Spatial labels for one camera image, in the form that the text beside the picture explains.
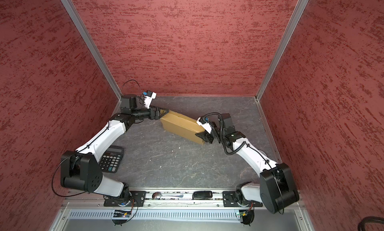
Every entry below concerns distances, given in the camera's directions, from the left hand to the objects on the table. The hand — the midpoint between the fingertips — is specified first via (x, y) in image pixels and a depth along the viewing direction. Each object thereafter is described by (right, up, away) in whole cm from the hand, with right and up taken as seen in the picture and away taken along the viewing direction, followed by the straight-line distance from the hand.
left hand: (165, 112), depth 81 cm
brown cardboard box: (+10, -7, -1) cm, 12 cm away
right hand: (+18, -11, +1) cm, 21 cm away
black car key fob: (+20, -42, -6) cm, 47 cm away
